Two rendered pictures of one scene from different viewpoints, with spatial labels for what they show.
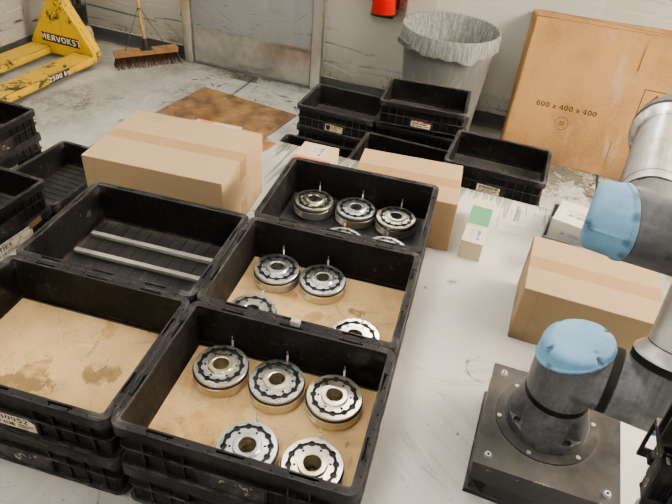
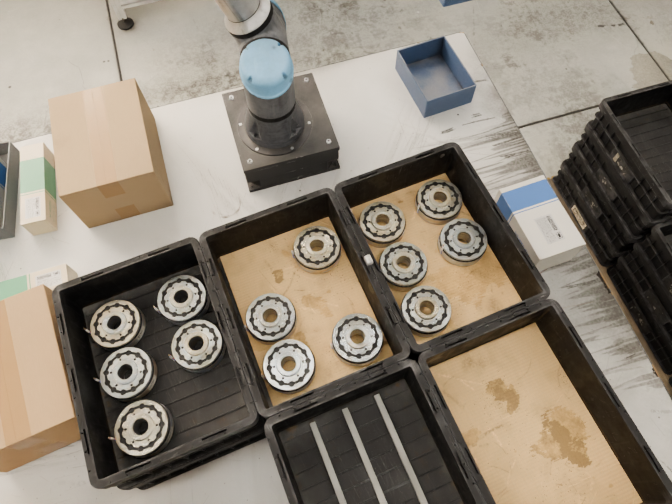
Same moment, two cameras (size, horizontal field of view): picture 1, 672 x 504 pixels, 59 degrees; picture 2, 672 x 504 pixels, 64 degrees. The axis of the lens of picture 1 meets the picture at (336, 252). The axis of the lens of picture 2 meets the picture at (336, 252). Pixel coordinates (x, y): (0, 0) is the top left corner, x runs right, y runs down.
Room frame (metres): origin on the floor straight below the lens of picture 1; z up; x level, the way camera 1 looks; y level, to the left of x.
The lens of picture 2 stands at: (1.08, 0.39, 1.90)
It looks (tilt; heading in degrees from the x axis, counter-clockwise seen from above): 65 degrees down; 237
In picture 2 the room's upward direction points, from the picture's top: 2 degrees counter-clockwise
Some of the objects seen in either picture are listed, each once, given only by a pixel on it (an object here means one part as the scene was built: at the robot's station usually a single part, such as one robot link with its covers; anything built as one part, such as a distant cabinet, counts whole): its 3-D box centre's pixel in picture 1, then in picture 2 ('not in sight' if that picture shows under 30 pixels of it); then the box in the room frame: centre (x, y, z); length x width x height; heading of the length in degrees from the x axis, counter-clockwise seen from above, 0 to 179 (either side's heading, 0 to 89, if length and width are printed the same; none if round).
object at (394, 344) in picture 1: (315, 278); (299, 293); (0.94, 0.04, 0.92); 0.40 x 0.30 x 0.02; 78
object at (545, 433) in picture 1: (552, 404); (273, 112); (0.72, -0.43, 0.85); 0.15 x 0.15 x 0.10
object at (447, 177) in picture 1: (404, 198); (24, 377); (1.50, -0.19, 0.78); 0.30 x 0.22 x 0.16; 80
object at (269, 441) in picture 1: (247, 447); (463, 239); (0.57, 0.11, 0.86); 0.10 x 0.10 x 0.01
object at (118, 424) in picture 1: (263, 388); (436, 239); (0.64, 0.10, 0.92); 0.40 x 0.30 x 0.02; 78
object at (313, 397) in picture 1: (334, 397); (382, 221); (0.69, -0.02, 0.86); 0.10 x 0.10 x 0.01
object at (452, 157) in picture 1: (487, 201); not in sight; (2.18, -0.62, 0.37); 0.40 x 0.30 x 0.45; 73
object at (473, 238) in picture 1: (476, 228); (21, 294); (1.45, -0.41, 0.73); 0.24 x 0.06 x 0.06; 163
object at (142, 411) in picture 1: (263, 407); (432, 250); (0.64, 0.10, 0.87); 0.40 x 0.30 x 0.11; 78
